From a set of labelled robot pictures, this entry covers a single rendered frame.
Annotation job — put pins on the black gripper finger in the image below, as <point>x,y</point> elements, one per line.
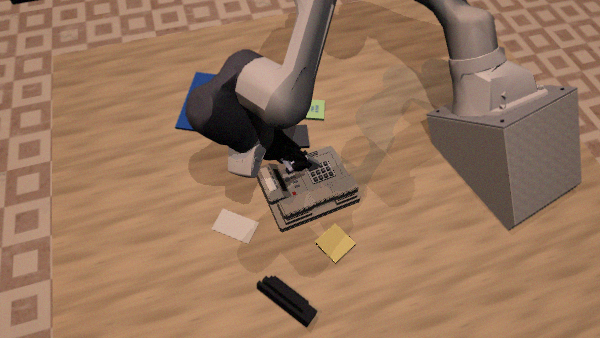
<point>297,148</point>
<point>298,160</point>

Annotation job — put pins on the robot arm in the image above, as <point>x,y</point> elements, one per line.
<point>242,105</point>

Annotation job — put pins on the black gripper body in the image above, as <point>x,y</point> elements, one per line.
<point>275,151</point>

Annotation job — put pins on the beige paper note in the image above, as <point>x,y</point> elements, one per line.
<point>235,226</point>

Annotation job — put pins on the green sticky note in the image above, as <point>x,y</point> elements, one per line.
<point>316,111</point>

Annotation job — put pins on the blue flat rectangular pad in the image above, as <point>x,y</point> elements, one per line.
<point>199,79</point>

